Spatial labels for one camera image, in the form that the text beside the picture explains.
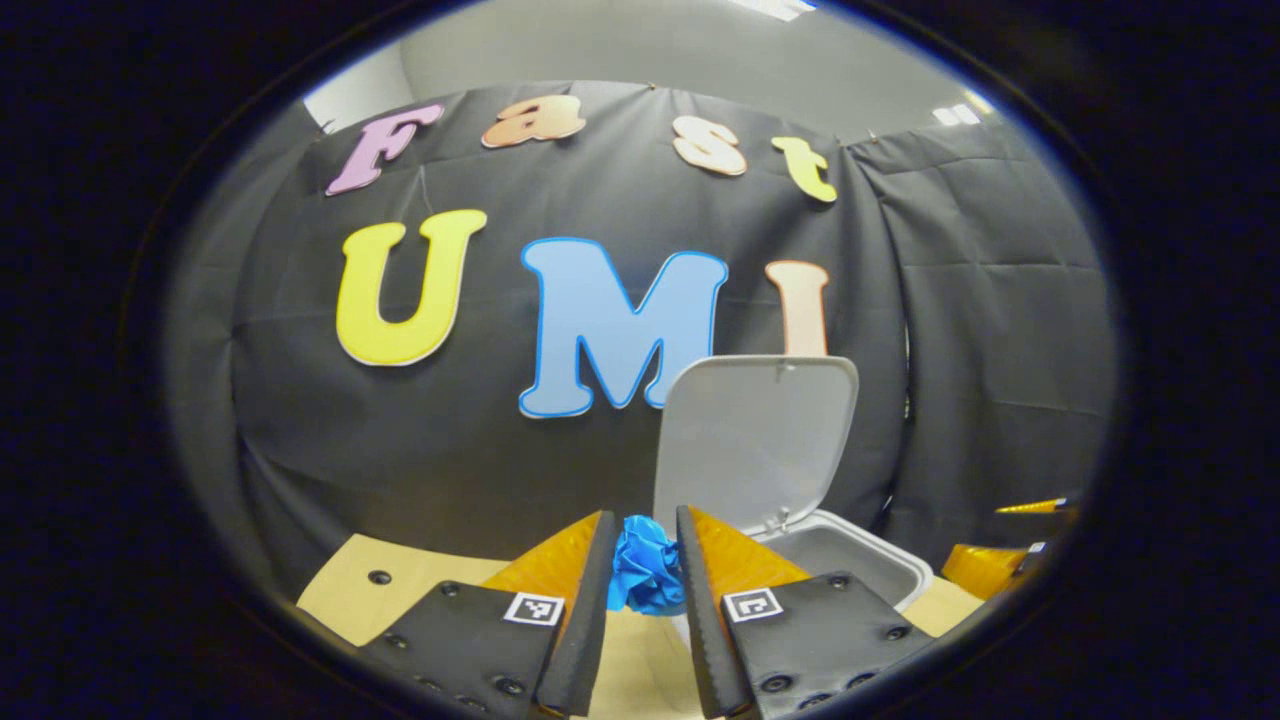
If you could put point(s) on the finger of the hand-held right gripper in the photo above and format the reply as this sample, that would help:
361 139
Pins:
985 568
1040 506

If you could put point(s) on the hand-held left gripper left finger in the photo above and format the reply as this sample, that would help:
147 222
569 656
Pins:
585 630

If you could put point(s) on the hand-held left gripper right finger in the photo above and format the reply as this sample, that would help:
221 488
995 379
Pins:
708 630

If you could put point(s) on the blue paper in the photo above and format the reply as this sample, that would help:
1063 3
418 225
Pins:
645 570

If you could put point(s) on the white desktop garbage bin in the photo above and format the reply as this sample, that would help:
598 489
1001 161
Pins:
750 440

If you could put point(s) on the light wooden desktop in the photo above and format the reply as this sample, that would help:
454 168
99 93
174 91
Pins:
640 665

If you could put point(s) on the ceiling light panel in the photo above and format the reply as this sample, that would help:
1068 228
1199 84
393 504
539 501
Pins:
956 113
772 7

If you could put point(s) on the black backdrop cloth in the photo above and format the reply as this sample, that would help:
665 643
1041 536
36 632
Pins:
500 190

